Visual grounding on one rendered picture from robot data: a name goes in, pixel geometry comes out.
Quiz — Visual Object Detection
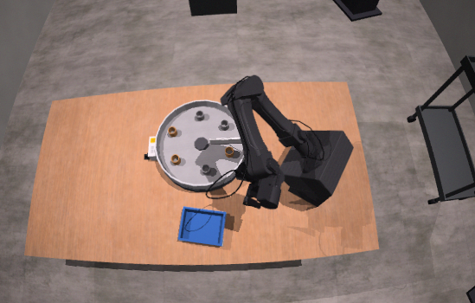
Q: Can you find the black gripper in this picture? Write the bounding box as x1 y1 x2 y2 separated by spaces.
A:
243 184 261 209

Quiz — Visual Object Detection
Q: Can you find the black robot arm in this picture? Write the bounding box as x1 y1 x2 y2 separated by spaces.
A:
221 75 322 210

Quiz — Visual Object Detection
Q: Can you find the blue tray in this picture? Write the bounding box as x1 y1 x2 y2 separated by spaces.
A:
178 207 226 246

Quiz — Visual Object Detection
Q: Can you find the bronze bushing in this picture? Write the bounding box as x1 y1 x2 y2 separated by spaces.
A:
171 154 181 165
168 126 177 137
225 146 234 158

